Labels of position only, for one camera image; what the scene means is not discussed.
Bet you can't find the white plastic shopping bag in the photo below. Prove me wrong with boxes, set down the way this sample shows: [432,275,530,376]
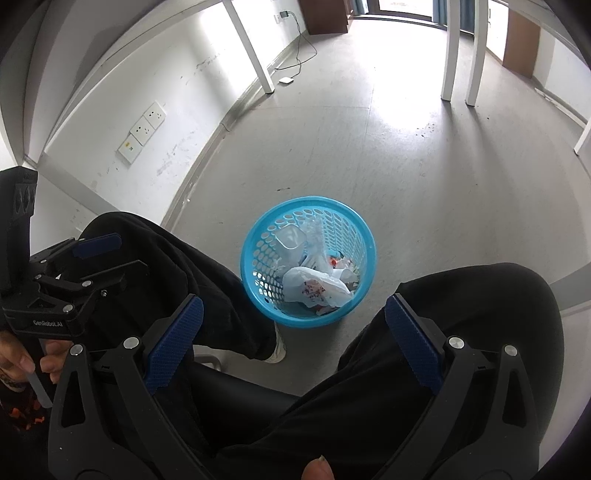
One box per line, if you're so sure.
[283,267,353,308]

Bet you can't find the grey white square cup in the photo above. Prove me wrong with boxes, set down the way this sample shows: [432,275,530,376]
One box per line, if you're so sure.
[274,224,307,253]

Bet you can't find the clear plastic bag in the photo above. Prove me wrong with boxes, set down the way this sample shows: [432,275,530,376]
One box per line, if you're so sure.
[301,217,332,273]

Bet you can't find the person's left hand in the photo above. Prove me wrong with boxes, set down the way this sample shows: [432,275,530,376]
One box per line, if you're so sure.
[0,331,73,392]

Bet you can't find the person's right hand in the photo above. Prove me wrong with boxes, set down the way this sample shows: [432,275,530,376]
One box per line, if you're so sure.
[301,456,335,480]

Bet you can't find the person's left leg black trousers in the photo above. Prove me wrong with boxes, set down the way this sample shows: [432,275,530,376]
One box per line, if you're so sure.
[64,212,276,362]

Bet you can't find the person's leg black trousers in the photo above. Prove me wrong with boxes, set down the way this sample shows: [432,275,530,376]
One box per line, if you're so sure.
[64,212,276,362]
[247,264,564,479]

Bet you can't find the person's right leg black trousers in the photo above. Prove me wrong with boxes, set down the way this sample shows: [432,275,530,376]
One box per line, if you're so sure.
[247,264,564,479]

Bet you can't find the white shoe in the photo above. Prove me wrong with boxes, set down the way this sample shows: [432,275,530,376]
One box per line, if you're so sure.
[266,325,287,364]

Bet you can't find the blue plastic waste basket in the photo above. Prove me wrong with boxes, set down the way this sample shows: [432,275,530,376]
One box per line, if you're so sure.
[240,196,378,329]

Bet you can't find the brown cabinet with glass doors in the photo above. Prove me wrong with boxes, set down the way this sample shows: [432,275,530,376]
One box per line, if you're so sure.
[502,9,541,79]

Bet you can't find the dark brown wardrobe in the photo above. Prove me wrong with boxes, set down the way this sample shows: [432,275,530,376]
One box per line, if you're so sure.
[298,0,353,35]

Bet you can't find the white table leg pair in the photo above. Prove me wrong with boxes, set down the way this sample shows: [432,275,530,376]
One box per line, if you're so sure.
[440,0,491,108]

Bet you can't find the wall socket panel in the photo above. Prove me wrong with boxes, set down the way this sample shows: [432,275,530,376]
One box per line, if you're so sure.
[117,101,166,164]

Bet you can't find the white power adapter with cable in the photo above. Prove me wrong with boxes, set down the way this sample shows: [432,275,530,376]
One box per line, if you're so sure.
[276,10,318,86]

